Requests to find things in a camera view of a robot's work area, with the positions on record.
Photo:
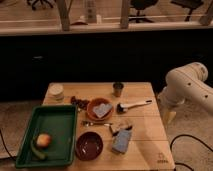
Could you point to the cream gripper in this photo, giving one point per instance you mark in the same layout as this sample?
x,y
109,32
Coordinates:
x,y
168,115

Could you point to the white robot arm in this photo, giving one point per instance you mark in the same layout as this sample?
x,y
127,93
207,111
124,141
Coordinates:
x,y
185,83

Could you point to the grey cloth in bowl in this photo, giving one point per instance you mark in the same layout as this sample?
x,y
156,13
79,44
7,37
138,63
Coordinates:
x,y
102,109

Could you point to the orange bowl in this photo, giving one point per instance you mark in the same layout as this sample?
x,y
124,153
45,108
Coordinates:
x,y
95,102

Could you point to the purple bowl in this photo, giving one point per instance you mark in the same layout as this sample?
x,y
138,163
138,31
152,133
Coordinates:
x,y
89,146

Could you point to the blue sponge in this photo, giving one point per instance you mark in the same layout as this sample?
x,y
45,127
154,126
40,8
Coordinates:
x,y
121,141

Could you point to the metal cup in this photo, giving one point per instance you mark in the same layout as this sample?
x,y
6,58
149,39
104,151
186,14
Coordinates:
x,y
117,88

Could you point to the metal fork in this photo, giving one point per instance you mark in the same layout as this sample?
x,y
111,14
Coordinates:
x,y
88,123

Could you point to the dark grapes bunch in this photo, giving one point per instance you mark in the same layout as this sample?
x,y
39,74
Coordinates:
x,y
82,104

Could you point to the green plastic tray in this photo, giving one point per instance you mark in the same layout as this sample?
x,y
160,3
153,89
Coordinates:
x,y
60,123

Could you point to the black chair far right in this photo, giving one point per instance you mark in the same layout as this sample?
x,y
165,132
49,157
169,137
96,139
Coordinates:
x,y
190,4

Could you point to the black office chair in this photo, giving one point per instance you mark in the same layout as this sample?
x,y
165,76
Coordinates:
x,y
139,6

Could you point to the white round container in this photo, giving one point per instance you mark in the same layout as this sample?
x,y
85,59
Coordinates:
x,y
56,91

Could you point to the red yellow apple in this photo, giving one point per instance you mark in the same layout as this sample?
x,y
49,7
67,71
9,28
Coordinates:
x,y
43,140

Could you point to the green cucumber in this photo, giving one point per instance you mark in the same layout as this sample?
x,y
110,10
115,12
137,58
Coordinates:
x,y
40,155

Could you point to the black chair base left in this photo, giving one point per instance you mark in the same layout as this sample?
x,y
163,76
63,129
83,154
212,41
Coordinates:
x,y
43,3

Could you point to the wooden post middle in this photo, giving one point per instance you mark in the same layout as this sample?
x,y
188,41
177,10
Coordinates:
x,y
124,19

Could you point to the wooden post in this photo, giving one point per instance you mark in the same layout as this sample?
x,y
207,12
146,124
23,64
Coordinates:
x,y
124,19
63,13

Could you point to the wooden post left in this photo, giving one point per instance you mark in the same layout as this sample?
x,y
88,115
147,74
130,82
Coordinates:
x,y
63,13

